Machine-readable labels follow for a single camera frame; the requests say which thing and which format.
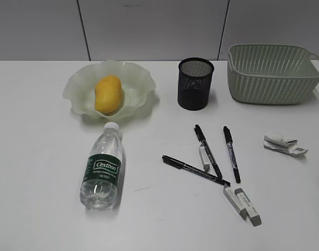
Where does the black marker pen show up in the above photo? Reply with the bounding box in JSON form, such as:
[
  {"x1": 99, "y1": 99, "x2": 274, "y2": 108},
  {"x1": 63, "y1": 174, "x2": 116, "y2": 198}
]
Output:
[
  {"x1": 194, "y1": 124, "x2": 222, "y2": 178},
  {"x1": 223, "y1": 126, "x2": 241, "y2": 184},
  {"x1": 162, "y1": 155, "x2": 231, "y2": 186}
]

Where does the grey white eraser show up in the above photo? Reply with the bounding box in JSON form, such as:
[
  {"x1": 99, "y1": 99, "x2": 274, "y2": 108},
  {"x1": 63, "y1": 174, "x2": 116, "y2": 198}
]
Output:
[
  {"x1": 223, "y1": 184, "x2": 247, "y2": 220},
  {"x1": 199, "y1": 145, "x2": 211, "y2": 173},
  {"x1": 234, "y1": 188, "x2": 262, "y2": 226}
]

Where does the yellow mango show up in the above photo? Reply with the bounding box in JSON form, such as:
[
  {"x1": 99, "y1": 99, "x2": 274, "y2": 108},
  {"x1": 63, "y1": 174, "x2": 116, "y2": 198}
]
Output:
[{"x1": 95, "y1": 75, "x2": 122, "y2": 114}]

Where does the clear water bottle green label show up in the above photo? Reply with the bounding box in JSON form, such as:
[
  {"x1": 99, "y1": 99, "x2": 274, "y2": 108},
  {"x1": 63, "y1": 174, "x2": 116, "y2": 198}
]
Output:
[{"x1": 80, "y1": 122, "x2": 123, "y2": 210}]

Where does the white waste paper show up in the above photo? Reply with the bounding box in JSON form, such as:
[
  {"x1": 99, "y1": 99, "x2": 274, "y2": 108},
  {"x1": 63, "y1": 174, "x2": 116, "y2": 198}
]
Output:
[{"x1": 264, "y1": 133, "x2": 309, "y2": 156}]

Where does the black mesh pen holder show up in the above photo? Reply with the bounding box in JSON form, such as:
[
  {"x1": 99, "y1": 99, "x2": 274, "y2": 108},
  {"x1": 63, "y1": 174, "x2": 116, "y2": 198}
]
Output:
[{"x1": 177, "y1": 58, "x2": 214, "y2": 111}]

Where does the translucent green wavy plate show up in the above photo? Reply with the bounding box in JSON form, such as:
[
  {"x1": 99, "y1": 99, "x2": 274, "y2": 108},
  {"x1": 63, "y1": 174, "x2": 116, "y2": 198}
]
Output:
[{"x1": 63, "y1": 60, "x2": 156, "y2": 121}]

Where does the pale green plastic basket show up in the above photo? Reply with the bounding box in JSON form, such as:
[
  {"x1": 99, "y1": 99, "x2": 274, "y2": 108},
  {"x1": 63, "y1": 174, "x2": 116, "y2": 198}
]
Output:
[{"x1": 227, "y1": 44, "x2": 319, "y2": 105}]

